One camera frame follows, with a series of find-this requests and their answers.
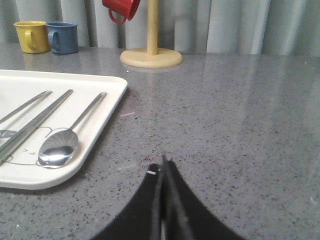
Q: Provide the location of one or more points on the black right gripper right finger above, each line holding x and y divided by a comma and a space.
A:
185, 217

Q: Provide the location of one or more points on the blue enamel mug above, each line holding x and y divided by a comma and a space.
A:
63, 37

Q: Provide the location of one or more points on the cream rabbit serving tray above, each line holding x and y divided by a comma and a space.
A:
21, 170

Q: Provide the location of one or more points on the silver metal chopsticks pair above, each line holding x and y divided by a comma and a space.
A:
15, 141

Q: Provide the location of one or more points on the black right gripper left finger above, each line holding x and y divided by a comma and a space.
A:
141, 217

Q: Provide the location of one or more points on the silver metal spoon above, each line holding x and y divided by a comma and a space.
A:
60, 148

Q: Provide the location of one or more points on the silver metal fork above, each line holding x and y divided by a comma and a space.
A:
26, 104

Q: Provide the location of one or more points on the wooden mug tree stand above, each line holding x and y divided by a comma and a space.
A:
151, 56

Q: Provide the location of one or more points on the red enamel mug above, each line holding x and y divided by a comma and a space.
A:
126, 8

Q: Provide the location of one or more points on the yellow enamel mug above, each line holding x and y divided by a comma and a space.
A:
32, 36

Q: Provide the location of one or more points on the grey pleated curtain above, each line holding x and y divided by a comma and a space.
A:
272, 27

